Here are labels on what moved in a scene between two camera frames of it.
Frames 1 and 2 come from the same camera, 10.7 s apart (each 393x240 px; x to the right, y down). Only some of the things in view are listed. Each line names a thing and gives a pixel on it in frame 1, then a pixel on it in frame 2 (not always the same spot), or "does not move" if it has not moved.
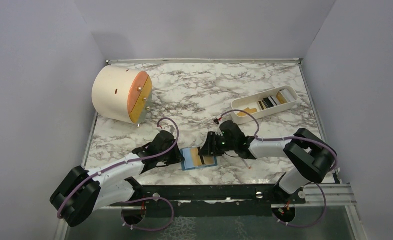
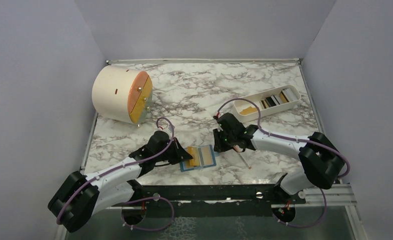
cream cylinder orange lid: (122, 94) does not move
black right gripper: (209, 148) -> (219, 146)
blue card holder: (192, 160) does not move
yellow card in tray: (248, 110) does not move
